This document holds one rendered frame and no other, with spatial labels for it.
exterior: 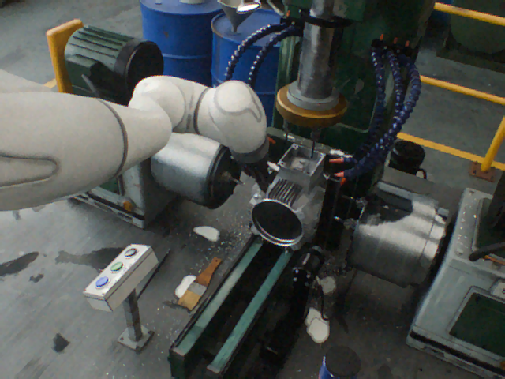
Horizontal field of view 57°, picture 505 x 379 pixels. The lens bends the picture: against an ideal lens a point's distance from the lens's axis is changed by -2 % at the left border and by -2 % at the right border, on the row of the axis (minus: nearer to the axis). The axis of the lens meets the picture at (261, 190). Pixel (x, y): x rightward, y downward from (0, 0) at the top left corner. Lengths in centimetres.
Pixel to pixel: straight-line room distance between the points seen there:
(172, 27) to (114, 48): 171
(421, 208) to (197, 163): 60
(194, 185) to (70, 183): 88
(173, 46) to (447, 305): 239
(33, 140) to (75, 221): 122
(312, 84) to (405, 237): 43
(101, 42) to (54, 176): 101
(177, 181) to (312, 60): 52
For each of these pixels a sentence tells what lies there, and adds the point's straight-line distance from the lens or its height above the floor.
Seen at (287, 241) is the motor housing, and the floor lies 95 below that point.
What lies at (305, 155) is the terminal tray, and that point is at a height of 112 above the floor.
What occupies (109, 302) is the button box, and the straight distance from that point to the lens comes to 108.
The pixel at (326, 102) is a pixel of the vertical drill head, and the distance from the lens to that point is 116.
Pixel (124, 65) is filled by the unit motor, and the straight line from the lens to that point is 135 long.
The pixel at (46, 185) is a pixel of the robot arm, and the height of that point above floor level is 163.
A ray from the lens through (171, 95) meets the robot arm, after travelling 95.
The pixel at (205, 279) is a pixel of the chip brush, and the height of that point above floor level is 81.
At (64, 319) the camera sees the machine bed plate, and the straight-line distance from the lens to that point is 140.
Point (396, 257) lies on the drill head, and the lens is 120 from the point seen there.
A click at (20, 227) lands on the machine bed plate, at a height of 80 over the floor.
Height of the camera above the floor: 191
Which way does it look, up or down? 40 degrees down
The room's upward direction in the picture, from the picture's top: 6 degrees clockwise
